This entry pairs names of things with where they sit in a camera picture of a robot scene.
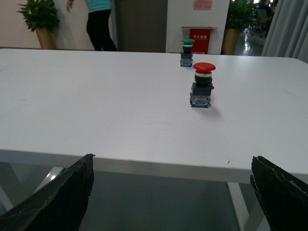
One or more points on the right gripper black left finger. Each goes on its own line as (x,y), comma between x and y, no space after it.
(60,205)

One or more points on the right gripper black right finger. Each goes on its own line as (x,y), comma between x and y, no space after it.
(282,197)

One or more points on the red mushroom push button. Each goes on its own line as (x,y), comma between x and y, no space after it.
(200,95)

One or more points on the green mushroom push button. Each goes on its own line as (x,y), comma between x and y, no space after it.
(186,56)

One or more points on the grey curtain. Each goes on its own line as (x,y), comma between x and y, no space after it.
(288,33)

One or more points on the right potted plant gold pot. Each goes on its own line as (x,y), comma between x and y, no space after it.
(239,17)

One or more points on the potted plant gold pot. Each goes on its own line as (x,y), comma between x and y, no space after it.
(239,17)
(41,17)

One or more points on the red fire extinguisher box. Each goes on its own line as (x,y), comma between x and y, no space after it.
(200,35)

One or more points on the office chair in background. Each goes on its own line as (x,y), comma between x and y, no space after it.
(261,22)

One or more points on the left potted plant gold pot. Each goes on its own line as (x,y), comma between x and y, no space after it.
(41,17)

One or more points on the grey door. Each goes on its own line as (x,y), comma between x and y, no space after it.
(141,25)

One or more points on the person in teal shirt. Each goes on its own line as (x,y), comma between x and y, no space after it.
(98,25)

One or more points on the pink paper notice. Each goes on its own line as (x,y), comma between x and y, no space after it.
(202,5)

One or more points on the white table leg frame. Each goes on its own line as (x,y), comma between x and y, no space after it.
(126,202)

